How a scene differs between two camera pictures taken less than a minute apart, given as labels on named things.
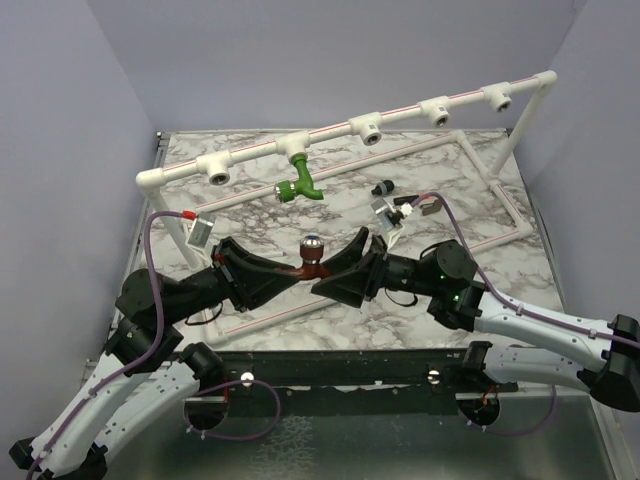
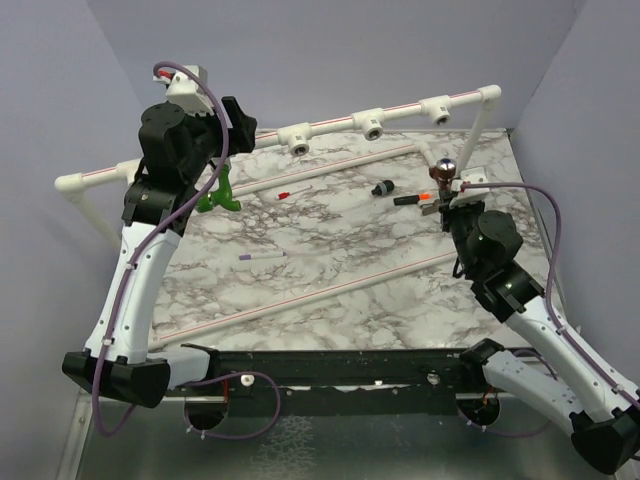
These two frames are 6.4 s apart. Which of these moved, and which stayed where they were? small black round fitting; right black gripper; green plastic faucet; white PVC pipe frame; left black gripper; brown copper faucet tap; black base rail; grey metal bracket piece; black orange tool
Moved: green plastic faucet; brown copper faucet tap; left black gripper; right black gripper; white PVC pipe frame
Stayed: small black round fitting; black base rail; grey metal bracket piece; black orange tool
